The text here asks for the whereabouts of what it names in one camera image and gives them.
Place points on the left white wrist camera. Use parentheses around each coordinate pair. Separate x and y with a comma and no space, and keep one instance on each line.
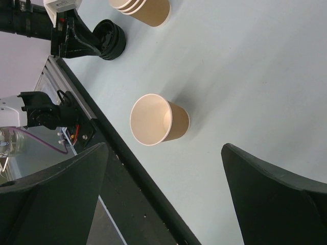
(53,7)

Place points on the brown paper coffee cup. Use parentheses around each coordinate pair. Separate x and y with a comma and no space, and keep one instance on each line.
(154,120)

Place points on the stack of brown paper cups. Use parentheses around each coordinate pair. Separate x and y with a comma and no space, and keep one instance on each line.
(151,12)

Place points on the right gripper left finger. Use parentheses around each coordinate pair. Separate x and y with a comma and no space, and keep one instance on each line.
(55,205)

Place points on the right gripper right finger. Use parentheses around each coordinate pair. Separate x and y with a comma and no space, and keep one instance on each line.
(274,205)

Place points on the stack of black lids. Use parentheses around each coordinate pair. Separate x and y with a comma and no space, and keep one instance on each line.
(112,39)

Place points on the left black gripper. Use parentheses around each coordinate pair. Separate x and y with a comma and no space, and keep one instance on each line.
(69,37)

